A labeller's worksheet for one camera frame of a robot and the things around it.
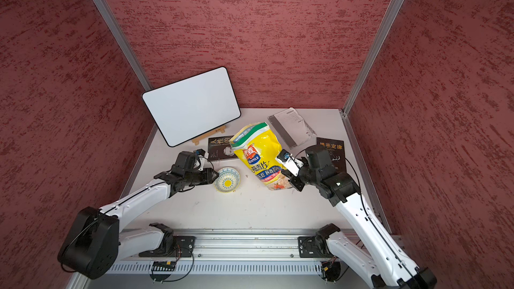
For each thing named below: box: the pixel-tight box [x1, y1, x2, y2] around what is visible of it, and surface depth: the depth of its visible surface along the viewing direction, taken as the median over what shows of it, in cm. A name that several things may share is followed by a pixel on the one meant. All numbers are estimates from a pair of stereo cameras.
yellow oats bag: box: [229, 121, 292, 191], surface depth 73 cm
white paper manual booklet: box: [267, 107, 318, 150], surface depth 116 cm
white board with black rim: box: [141, 66, 241, 148], surface depth 94 cm
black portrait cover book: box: [207, 135, 238, 162], surface depth 105 cm
